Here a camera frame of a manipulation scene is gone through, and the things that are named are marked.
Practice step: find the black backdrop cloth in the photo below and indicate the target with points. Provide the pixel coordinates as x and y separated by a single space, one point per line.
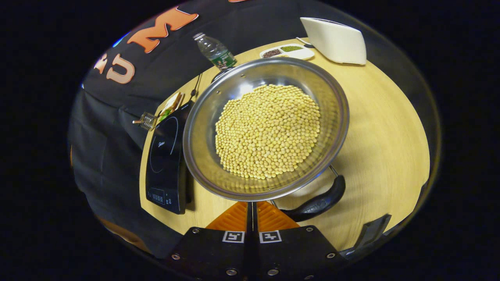
117 156

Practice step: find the clear plastic water bottle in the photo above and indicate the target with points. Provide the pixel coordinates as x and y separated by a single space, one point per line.
216 52

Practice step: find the white toaster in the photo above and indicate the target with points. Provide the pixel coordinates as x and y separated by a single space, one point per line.
336 41

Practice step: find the white divided bean dish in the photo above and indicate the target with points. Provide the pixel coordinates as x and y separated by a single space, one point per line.
302 54

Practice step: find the black induction cooktop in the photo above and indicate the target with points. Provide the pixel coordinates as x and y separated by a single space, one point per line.
166 164

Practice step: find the pile of yellow soybeans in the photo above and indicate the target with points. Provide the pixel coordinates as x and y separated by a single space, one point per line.
267 130

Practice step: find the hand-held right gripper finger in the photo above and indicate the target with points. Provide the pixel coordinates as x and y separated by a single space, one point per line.
249 222
254 222

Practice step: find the small clear glass cup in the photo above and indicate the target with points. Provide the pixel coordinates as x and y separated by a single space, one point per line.
147 121

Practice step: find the sandwich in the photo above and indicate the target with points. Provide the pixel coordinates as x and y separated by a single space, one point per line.
172 105

